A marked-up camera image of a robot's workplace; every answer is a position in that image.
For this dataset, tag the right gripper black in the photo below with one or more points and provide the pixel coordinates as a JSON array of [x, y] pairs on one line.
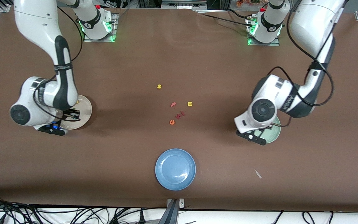
[[70, 114]]

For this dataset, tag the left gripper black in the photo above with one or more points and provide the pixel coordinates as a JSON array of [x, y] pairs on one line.
[[269, 126]]

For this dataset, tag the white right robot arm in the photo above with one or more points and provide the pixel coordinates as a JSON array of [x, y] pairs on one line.
[[36, 18]]

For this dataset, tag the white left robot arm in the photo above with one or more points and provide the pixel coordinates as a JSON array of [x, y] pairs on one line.
[[312, 25]]

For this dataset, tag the pale green round plate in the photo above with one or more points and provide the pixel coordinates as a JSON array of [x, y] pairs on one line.
[[275, 134]]

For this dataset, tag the beige round plate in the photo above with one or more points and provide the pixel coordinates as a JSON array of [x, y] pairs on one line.
[[85, 107]]

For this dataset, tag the small white paper scrap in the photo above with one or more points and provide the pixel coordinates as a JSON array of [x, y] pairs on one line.
[[257, 173]]

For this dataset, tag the pink letter t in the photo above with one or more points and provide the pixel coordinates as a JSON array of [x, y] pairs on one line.
[[173, 104]]

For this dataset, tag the blue round plate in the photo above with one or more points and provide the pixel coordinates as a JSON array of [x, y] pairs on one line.
[[175, 169]]

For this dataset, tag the brown table cover sheet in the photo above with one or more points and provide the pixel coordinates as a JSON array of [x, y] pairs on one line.
[[179, 56]]

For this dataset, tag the black power plug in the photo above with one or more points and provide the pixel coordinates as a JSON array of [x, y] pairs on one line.
[[141, 217]]

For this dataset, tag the orange flower decoration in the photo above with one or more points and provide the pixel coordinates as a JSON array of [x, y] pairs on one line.
[[244, 3]]

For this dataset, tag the black aluminium profile bar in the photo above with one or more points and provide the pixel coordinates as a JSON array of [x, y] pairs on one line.
[[171, 214]]

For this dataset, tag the metal background rack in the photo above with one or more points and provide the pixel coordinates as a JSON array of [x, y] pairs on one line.
[[182, 3]]

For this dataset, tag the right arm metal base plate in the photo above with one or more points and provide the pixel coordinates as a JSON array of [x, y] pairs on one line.
[[85, 39]]

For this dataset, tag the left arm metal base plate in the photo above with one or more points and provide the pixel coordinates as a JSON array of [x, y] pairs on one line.
[[253, 44]]

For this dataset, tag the metal table edge bracket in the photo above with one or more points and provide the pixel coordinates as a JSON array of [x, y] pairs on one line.
[[180, 202]]

